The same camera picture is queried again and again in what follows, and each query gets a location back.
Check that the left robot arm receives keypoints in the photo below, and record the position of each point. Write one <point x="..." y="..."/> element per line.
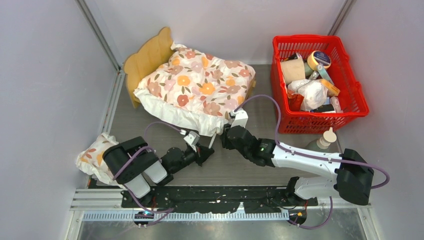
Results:
<point x="133" y="159"/>

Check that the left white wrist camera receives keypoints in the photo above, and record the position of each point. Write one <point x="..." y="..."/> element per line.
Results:
<point x="192" y="139"/>

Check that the large floral cushion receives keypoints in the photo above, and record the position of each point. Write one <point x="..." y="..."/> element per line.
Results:
<point x="195" y="90"/>

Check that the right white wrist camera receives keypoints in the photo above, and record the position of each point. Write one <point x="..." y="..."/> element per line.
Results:
<point x="238" y="118"/>

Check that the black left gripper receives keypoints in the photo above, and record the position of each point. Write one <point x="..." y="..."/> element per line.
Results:
<point x="202" y="153"/>

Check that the red plastic basket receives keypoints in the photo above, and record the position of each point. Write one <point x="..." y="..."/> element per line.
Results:
<point x="336" y="112"/>

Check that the small floral pillow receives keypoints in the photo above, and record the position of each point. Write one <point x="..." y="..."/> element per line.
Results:
<point x="91" y="161"/>

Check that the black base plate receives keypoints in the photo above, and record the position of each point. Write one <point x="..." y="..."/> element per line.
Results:
<point x="216" y="199"/>

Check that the white crumpled plastic bag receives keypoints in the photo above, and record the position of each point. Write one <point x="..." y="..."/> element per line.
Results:
<point x="306" y="95"/>

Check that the yellow tape roll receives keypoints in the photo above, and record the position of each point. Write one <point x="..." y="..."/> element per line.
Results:
<point x="317" y="58"/>

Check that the aluminium rail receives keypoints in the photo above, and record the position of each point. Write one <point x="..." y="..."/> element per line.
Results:
<point x="104" y="204"/>

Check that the wooden pet bed frame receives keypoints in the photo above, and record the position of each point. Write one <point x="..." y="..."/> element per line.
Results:
<point x="148" y="58"/>

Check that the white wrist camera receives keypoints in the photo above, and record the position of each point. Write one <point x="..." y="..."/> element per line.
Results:
<point x="192" y="139"/>
<point x="238" y="118"/>

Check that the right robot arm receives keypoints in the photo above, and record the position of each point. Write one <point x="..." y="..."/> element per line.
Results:
<point x="343" y="175"/>

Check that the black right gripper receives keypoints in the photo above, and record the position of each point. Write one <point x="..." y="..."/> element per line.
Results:
<point x="226" y="142"/>

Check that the green bottle with beige cap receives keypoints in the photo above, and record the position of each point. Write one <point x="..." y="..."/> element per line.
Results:
<point x="323" y="143"/>

